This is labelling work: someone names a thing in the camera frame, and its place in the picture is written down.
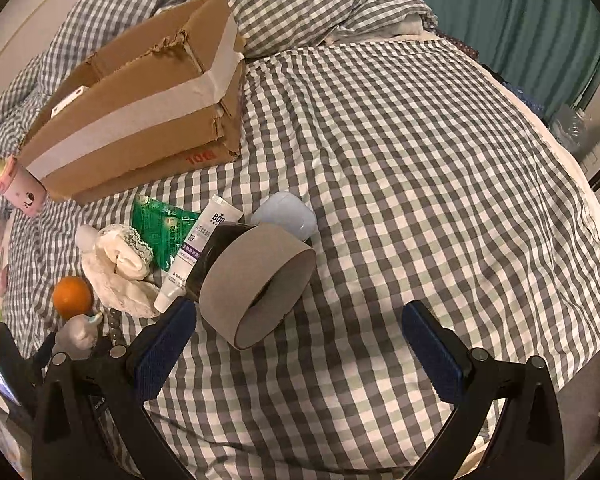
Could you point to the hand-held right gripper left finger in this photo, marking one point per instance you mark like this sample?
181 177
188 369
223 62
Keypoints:
165 347

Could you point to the grey checked bed sheet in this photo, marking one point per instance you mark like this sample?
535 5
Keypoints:
405 185

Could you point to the wide tape roll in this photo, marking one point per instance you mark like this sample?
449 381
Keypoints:
250 280

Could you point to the brown cardboard box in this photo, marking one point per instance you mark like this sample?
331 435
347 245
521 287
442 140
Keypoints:
130 125

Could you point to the grey figurine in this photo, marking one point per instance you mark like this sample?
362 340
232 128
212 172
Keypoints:
77 332

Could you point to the white lace cloth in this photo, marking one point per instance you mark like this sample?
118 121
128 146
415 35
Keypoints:
120 260

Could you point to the green foil packet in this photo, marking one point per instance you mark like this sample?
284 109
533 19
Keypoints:
160 230

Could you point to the grey checked pillow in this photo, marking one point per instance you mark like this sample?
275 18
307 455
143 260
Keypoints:
305 5

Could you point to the light blue case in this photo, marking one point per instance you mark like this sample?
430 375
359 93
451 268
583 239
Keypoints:
285 215

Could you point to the pink drinking bottle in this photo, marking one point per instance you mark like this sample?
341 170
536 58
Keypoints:
25 195

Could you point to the teal curtain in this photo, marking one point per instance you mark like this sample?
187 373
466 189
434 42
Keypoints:
505 25

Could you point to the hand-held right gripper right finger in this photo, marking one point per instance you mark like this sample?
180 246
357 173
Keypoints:
432 355

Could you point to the white cream tube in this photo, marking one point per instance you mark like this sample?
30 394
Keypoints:
200 245

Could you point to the orange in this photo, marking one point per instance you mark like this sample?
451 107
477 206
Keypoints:
72 297

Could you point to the clear plastic bottle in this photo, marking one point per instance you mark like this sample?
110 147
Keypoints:
570 127

